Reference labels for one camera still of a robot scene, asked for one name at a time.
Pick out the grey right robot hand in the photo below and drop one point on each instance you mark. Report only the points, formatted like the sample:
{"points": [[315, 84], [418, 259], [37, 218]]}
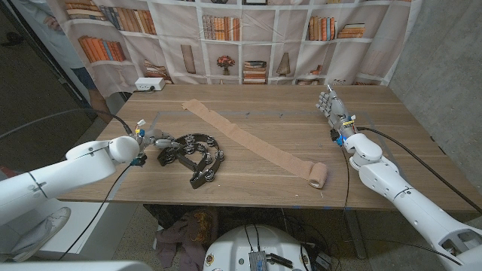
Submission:
{"points": [[339, 114]]}

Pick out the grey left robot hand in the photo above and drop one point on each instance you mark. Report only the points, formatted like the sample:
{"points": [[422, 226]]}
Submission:
{"points": [[158, 139]]}

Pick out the black half-moon tambourine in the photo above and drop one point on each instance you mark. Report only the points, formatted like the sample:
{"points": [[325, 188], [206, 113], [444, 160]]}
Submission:
{"points": [[196, 182]]}

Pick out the tan adhesive wrap roll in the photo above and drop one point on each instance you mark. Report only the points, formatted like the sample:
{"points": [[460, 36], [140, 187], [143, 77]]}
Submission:
{"points": [[263, 148]]}

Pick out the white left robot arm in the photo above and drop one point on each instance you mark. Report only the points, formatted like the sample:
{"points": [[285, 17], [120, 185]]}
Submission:
{"points": [[56, 177]]}

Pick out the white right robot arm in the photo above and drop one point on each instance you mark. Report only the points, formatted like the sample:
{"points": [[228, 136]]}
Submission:
{"points": [[406, 199]]}

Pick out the white power strip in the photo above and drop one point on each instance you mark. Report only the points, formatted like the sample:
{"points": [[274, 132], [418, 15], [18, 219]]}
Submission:
{"points": [[148, 83]]}

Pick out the black floor power adapter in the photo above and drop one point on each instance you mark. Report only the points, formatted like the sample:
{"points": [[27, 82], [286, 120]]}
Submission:
{"points": [[323, 260]]}

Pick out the white platform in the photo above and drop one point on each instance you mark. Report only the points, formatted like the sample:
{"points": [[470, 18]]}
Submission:
{"points": [[113, 226]]}

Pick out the crumpled purple-brown cloth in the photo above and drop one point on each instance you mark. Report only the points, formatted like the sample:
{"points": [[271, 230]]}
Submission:
{"points": [[188, 233]]}

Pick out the printed bookshelf backdrop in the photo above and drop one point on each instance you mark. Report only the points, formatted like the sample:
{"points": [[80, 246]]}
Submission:
{"points": [[263, 37]]}

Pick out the grey table leg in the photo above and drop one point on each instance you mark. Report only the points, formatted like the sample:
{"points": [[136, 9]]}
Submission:
{"points": [[356, 233]]}

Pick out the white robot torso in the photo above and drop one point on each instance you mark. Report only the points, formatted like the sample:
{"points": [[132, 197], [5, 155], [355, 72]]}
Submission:
{"points": [[233, 244]]}

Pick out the dark grey door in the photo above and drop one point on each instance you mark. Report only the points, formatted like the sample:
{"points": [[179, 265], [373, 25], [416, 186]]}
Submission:
{"points": [[37, 75]]}

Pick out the standing person in shorts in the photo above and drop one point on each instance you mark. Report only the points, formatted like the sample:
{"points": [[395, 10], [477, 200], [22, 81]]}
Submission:
{"points": [[56, 45]]}

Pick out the black connector bar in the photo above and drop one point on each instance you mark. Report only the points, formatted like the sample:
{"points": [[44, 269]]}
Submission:
{"points": [[280, 260]]}

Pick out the grey electronics box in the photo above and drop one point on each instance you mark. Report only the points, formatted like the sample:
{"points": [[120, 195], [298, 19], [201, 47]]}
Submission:
{"points": [[258, 261]]}

